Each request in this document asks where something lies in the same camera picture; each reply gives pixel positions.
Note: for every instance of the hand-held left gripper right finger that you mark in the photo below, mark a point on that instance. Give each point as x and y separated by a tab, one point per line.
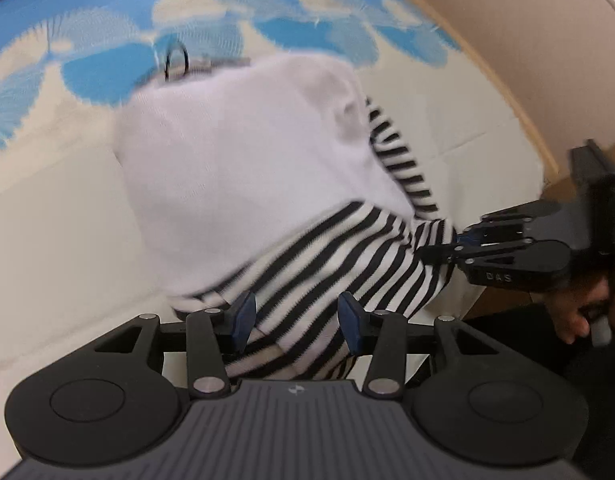
348	322

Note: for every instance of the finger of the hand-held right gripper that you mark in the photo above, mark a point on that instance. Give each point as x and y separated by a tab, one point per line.
487	252
497	227

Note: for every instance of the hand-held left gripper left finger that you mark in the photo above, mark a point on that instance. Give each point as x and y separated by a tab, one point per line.
243	321

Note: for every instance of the white top with striped sleeves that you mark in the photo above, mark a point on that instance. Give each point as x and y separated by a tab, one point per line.
267	190

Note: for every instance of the person's right hand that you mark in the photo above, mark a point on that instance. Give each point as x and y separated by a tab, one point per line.
572	315

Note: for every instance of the blue cloud printed blanket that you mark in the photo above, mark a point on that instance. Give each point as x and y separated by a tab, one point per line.
62	210

